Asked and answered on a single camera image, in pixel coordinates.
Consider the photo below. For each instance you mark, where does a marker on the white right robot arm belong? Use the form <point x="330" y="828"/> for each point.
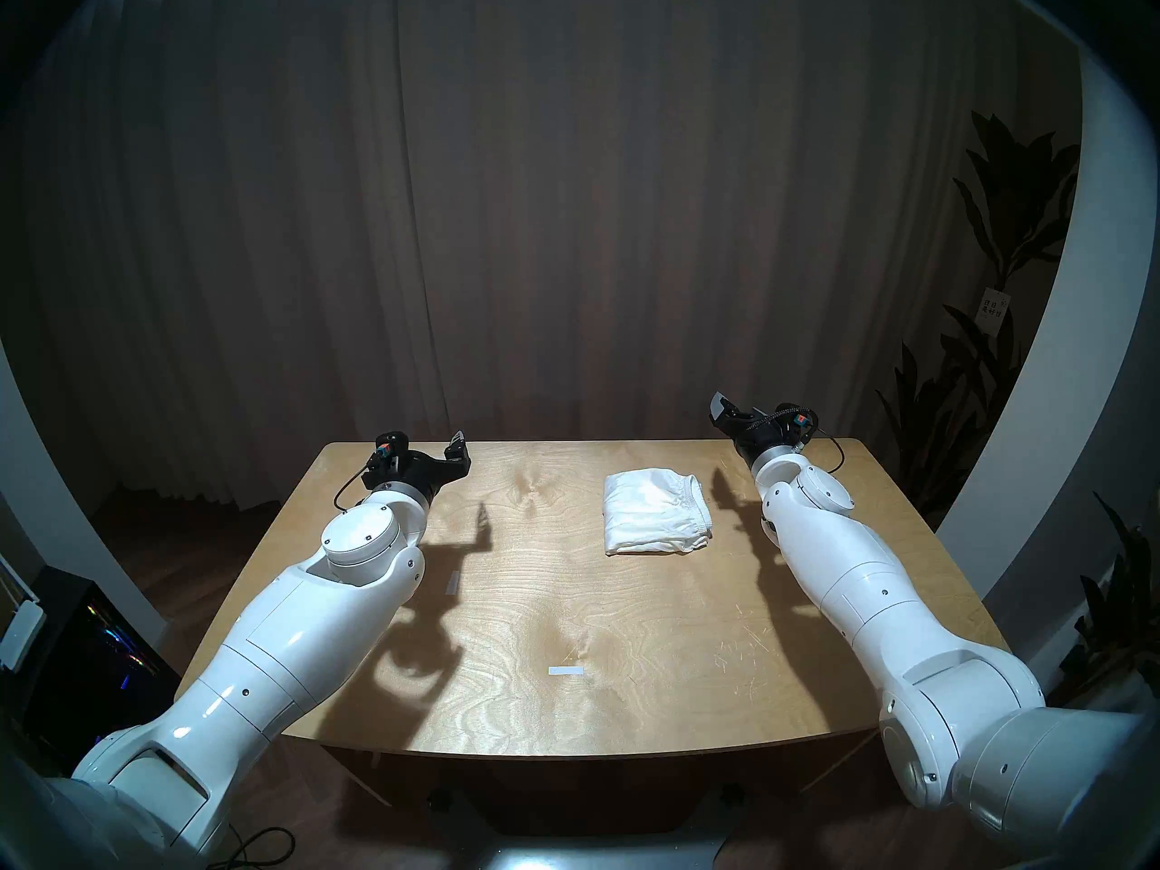
<point x="861" y="569"/>

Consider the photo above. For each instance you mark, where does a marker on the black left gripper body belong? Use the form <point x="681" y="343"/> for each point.
<point x="412" y="471"/>

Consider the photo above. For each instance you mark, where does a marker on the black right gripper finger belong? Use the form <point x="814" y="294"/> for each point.
<point x="725" y="410"/>

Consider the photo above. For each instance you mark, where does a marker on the white box device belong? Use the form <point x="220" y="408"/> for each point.
<point x="20" y="633"/>

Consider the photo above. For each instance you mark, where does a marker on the brown pleated curtain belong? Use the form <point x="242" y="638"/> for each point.
<point x="544" y="198"/>

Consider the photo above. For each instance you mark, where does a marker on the small dark potted plant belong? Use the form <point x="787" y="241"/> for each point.
<point x="1124" y="605"/>

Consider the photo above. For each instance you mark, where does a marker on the white paper plant tag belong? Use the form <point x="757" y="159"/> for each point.
<point x="993" y="311"/>

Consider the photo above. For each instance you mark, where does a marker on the tall dark leafy plant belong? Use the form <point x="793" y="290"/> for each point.
<point x="1019" y="198"/>

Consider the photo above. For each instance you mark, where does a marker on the white pants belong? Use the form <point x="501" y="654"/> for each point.
<point x="652" y="510"/>

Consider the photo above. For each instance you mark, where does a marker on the black computer tower with lights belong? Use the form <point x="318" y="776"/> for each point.
<point x="91" y="696"/>

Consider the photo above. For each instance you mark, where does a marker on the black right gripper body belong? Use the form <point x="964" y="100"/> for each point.
<point x="770" y="433"/>

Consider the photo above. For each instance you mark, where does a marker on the black round base knob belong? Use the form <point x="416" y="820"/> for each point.
<point x="439" y="798"/>
<point x="732" y="794"/>

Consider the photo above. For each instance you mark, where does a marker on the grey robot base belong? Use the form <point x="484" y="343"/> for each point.
<point x="589" y="857"/>

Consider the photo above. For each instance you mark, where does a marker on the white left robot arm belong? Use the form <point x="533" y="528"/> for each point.
<point x="299" y="623"/>

